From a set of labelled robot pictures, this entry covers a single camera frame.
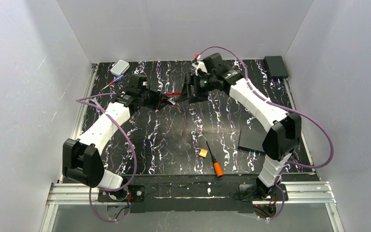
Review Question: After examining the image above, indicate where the red cable lock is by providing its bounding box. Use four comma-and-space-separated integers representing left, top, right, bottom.
161, 92, 181, 102

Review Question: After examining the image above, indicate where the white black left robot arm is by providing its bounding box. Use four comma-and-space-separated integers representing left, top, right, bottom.
62, 74, 175, 192

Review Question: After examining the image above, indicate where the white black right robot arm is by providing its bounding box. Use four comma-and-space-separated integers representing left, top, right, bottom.
176, 53, 301, 198

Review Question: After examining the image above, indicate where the blue red pen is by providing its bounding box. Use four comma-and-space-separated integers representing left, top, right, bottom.
101, 74, 125, 90

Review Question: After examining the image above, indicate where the white rectangular box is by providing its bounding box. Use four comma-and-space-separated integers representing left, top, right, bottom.
110, 60, 129, 76

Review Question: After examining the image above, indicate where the small silver wrench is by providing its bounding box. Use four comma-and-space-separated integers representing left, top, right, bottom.
89, 97, 102, 108

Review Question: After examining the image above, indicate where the brass padlock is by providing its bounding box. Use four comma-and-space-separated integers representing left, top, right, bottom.
195, 148, 208, 158

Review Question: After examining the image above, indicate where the black box in corner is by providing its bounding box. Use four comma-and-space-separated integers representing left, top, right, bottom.
264, 56, 289, 80

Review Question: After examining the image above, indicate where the dark grey flat plate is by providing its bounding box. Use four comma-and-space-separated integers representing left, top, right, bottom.
238, 128, 266, 152

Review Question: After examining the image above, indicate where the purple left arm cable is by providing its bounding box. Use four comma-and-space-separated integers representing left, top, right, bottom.
75, 93, 138, 223

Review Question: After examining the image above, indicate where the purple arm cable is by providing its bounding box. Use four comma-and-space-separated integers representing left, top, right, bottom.
195, 46, 335, 220
75, 93, 138, 223

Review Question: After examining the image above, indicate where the orange handled screwdriver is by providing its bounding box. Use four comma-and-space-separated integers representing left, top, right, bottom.
206, 141, 224, 178

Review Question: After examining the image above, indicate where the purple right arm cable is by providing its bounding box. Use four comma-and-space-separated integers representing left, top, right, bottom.
195, 46, 335, 220

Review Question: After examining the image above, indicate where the aluminium frame rail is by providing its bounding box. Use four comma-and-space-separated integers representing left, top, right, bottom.
40, 64, 346, 232

